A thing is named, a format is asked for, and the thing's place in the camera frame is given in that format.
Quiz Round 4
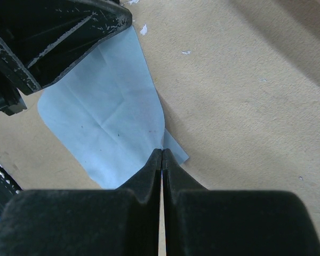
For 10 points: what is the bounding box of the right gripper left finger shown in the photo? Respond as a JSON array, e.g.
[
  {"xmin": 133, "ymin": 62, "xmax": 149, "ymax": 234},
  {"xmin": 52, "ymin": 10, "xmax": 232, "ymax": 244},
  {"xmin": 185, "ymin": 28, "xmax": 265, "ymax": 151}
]
[{"xmin": 0, "ymin": 149, "xmax": 162, "ymax": 255}]

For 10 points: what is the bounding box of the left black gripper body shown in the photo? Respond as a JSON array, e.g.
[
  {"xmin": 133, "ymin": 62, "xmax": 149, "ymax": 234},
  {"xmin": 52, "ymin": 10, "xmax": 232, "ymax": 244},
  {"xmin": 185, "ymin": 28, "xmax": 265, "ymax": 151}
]
[{"xmin": 0, "ymin": 87, "xmax": 27, "ymax": 116}]

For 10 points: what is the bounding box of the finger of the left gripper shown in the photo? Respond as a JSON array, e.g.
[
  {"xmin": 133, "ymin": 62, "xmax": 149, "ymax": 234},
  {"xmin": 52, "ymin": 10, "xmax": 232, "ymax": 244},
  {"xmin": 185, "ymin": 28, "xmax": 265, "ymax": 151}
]
[{"xmin": 0, "ymin": 1, "xmax": 132, "ymax": 95}]

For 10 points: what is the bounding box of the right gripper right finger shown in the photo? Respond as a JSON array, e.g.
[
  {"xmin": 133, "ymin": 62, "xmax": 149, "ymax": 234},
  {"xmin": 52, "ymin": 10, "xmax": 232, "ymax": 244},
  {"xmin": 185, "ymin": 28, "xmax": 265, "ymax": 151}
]
[{"xmin": 162, "ymin": 149, "xmax": 320, "ymax": 255}]

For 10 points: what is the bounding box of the blue tape patch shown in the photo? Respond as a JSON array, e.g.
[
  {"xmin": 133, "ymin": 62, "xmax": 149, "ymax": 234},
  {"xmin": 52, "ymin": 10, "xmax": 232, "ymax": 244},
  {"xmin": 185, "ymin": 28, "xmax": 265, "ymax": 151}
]
[{"xmin": 37, "ymin": 27, "xmax": 189, "ymax": 189}]

